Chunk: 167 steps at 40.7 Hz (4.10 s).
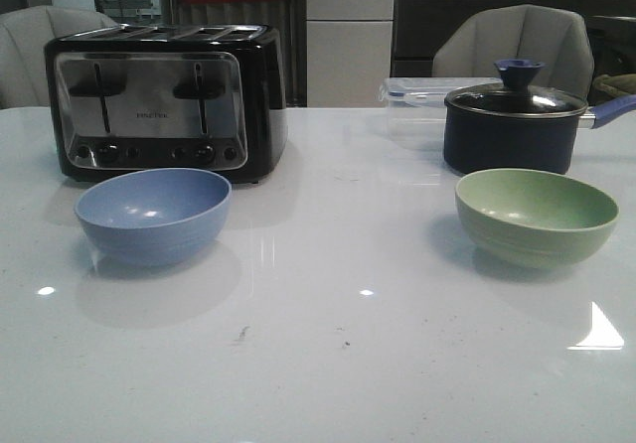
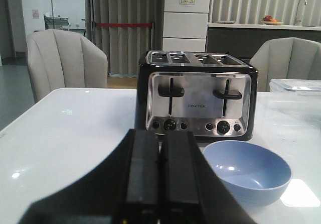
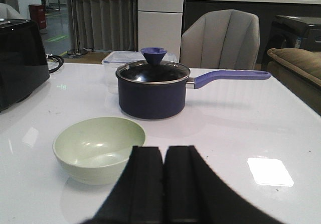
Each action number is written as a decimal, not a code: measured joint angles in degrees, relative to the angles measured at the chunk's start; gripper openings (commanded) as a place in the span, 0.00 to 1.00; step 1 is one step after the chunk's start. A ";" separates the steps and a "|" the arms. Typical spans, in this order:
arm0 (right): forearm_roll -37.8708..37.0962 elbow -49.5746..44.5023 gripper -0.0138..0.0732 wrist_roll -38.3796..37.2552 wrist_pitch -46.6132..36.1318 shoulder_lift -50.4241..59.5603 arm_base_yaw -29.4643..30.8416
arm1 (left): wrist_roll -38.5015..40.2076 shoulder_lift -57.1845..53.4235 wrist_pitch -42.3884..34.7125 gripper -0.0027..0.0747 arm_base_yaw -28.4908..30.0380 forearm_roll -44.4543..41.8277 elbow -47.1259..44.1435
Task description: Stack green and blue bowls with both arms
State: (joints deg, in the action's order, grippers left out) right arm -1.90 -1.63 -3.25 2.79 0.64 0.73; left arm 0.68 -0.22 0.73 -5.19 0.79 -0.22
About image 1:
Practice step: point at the dark blue saucepan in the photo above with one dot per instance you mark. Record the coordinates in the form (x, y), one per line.
(476, 140)

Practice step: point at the black and chrome toaster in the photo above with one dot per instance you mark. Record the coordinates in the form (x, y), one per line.
(130, 98)

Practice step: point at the blue bowl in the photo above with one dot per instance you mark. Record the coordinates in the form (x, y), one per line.
(155, 217)

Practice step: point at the white cabinet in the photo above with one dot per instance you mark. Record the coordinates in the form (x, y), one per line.
(348, 51)

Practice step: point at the grey chair right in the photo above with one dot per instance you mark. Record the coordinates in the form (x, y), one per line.
(555, 37)

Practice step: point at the grey chair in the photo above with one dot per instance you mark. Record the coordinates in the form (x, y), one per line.
(555, 37)
(24, 34)

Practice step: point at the clear plastic food container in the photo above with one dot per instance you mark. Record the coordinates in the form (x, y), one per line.
(416, 112)

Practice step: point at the grey chair left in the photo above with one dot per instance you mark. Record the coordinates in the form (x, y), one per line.
(24, 34)

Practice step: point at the glass pot lid blue knob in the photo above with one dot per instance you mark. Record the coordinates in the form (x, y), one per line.
(516, 95)

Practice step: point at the green bowl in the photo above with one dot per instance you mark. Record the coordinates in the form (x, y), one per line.
(533, 218)

